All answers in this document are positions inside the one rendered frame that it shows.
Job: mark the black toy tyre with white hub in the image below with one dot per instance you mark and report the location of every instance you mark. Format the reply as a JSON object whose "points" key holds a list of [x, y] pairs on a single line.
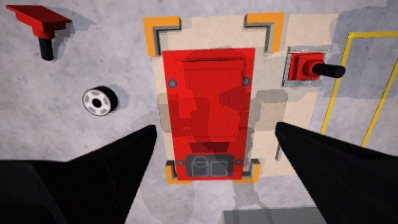
{"points": [[100, 100]]}

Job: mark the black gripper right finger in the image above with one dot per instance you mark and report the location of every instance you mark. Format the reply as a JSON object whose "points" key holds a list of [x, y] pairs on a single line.
{"points": [[348, 183]]}

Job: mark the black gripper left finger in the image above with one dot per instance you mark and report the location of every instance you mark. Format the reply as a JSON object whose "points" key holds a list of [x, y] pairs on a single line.
{"points": [[98, 187]]}

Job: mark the red hollow shell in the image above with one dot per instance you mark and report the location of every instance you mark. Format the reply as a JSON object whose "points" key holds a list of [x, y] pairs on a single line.
{"points": [[209, 97]]}

